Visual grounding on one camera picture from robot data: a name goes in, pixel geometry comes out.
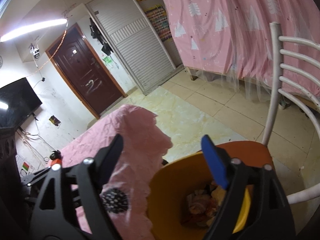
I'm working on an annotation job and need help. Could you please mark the black white dotted cloth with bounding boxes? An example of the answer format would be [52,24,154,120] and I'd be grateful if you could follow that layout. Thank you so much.
[100,188,129,214]

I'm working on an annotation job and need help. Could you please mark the black wall television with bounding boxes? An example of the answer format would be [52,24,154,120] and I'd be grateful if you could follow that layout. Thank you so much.
[0,77,42,129]

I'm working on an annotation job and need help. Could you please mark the black bag hanging on wall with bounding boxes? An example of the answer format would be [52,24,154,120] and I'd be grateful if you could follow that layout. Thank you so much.
[101,42,113,56]

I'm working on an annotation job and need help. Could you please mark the orange chair seat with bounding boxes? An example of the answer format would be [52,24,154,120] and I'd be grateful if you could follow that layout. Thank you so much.
[218,141,274,168]

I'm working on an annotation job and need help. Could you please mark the trash inside bin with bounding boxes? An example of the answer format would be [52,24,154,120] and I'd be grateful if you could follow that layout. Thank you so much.
[182,180,226,228]

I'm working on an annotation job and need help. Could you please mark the fluorescent ceiling light tube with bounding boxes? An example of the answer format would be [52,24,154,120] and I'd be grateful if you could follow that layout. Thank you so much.
[1,18,68,42]

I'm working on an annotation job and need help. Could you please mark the pink bed sheet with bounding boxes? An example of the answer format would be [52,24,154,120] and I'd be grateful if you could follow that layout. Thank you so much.
[60,105,172,239]

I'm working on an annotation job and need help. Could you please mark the white louvered wardrobe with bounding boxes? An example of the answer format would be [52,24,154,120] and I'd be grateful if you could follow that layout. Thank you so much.
[87,0,183,95]

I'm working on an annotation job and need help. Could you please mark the dark brown wooden door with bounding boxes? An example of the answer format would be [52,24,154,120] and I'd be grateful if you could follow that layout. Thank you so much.
[46,24,127,119]

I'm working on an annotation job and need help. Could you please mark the yellow plastic trash bin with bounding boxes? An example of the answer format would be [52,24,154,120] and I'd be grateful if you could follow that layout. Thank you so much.
[146,151,252,240]

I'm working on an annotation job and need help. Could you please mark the colourful wall chart poster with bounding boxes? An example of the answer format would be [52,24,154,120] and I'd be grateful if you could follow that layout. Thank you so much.
[145,4,172,42]

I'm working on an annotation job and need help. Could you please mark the pink tree-print curtain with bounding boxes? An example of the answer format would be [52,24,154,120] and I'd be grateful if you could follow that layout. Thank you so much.
[163,0,319,87]

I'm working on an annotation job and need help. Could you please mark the white security camera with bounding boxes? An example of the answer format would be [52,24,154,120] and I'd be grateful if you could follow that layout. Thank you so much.
[30,43,40,60]

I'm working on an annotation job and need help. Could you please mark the white metal chair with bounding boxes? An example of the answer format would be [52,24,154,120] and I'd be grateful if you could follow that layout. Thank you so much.
[261,22,320,205]

